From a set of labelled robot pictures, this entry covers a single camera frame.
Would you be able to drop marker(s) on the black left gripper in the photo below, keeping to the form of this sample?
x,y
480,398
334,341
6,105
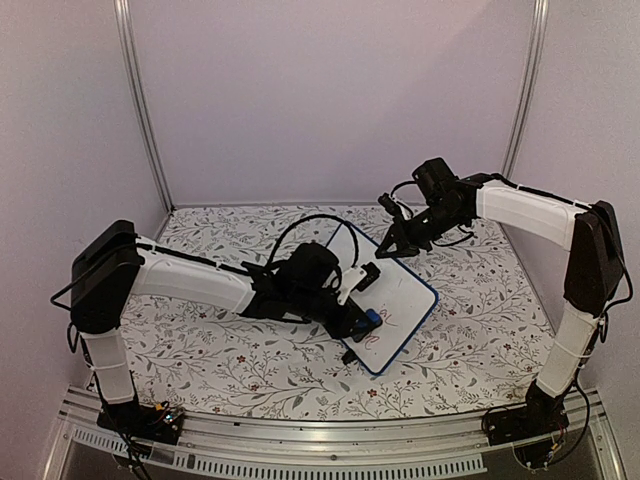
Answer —
x,y
351,319

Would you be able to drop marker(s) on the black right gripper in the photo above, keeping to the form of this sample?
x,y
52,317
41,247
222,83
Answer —
x,y
402,249

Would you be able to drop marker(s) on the blue whiteboard eraser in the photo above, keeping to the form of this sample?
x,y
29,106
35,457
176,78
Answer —
x,y
374,318

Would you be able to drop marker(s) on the small blue-framed whiteboard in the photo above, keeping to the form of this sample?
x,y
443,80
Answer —
x,y
402,299

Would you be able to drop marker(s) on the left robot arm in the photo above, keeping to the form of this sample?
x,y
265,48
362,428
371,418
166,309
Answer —
x,y
120,264

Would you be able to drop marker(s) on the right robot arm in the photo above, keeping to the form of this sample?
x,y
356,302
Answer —
x,y
596,279

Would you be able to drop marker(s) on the floral patterned table mat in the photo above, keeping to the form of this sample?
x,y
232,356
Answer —
x,y
481,347

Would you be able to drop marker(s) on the wire whiteboard stand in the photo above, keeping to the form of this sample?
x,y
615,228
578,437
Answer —
x,y
349,357

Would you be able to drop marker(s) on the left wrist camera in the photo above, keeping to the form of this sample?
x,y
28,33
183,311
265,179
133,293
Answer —
x,y
357,278

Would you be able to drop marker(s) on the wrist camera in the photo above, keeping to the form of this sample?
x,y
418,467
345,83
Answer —
x,y
395,207
357,278

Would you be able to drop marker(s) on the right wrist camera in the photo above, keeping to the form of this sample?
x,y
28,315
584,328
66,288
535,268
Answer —
x,y
395,207

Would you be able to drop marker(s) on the front aluminium rail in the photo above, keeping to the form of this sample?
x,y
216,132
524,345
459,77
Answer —
x,y
224,447

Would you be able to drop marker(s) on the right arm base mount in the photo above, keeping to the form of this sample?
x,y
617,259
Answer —
x,y
525,425

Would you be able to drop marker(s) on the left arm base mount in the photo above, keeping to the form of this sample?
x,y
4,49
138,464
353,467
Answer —
x,y
161,423

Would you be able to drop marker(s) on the right aluminium frame post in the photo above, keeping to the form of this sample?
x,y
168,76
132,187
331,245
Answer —
x,y
532,65

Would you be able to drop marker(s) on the aluminium frame post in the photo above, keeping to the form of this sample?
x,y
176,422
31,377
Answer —
x,y
125,28
532,65

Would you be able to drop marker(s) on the left aluminium frame post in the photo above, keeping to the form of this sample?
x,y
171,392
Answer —
x,y
125,28

